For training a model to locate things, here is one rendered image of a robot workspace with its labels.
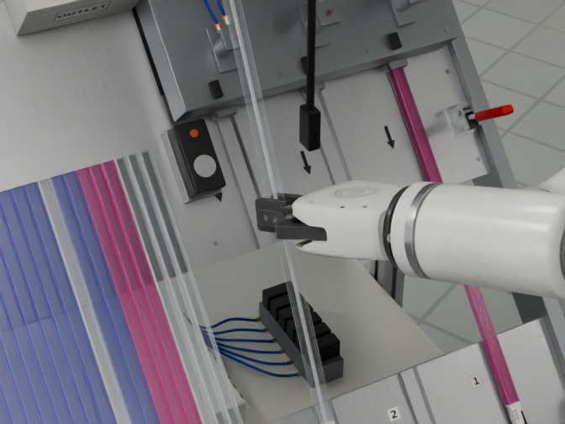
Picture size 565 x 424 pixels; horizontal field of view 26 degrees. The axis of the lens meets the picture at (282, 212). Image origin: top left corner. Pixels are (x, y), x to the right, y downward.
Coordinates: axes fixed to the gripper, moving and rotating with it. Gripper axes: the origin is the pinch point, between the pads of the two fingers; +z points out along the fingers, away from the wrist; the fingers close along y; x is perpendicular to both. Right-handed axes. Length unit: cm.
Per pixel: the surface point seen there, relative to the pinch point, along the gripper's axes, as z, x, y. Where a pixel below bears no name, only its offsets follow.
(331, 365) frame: 26, 32, -35
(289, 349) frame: 33, 31, -35
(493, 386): -4.8, 26.7, -27.7
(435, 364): -0.8, 22.9, -22.4
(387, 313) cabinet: 28, 30, -52
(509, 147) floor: 94, 37, -193
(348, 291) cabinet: 35, 28, -51
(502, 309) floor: 65, 61, -140
